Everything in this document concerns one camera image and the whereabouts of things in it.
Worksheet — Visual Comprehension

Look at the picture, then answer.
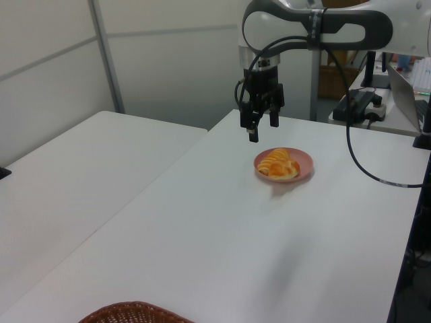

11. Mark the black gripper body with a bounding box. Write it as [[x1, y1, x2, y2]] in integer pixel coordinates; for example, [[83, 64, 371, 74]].
[[242, 65, 280, 102]]

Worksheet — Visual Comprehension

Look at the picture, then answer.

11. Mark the ribbed toy bread loaf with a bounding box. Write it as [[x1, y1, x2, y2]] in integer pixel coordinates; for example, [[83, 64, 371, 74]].
[[257, 147, 292, 176]]

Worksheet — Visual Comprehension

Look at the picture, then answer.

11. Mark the braided toy bread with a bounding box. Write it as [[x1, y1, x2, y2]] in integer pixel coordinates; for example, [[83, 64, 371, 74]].
[[267, 159, 301, 179]]

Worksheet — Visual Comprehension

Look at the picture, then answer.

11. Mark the pink plate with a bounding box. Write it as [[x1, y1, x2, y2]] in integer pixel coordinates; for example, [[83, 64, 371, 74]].
[[253, 147, 314, 184]]

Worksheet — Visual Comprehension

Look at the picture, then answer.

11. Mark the brown woven basket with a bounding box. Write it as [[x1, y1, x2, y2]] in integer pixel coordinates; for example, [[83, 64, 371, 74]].
[[77, 301, 196, 323]]

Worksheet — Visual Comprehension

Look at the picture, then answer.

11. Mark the black power box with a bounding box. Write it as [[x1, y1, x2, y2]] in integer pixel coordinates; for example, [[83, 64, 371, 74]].
[[333, 89, 383, 122]]

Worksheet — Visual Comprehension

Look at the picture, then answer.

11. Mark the black monitor stand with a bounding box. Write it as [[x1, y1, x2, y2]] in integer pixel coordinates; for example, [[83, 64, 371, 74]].
[[363, 50, 393, 90]]

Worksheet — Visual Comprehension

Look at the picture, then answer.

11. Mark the silver laptop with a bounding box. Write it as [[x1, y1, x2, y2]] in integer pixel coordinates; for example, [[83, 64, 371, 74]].
[[385, 62, 431, 132]]

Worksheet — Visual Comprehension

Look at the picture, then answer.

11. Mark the white keyboard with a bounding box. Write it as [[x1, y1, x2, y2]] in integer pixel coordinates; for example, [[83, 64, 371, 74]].
[[412, 59, 431, 94]]

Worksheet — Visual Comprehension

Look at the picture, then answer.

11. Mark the white side table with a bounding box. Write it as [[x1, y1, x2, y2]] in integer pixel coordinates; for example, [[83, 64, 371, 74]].
[[0, 110, 209, 300]]

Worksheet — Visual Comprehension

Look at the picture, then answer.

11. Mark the black cable strap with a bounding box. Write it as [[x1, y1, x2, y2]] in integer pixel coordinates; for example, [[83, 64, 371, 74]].
[[305, 8, 329, 51]]

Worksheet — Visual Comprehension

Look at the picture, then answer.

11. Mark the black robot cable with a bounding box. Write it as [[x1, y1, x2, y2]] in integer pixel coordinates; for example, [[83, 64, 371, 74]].
[[234, 33, 424, 189]]

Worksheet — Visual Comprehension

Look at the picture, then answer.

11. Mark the grey partition post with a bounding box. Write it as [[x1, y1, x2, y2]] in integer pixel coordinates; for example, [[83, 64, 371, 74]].
[[88, 0, 126, 114]]

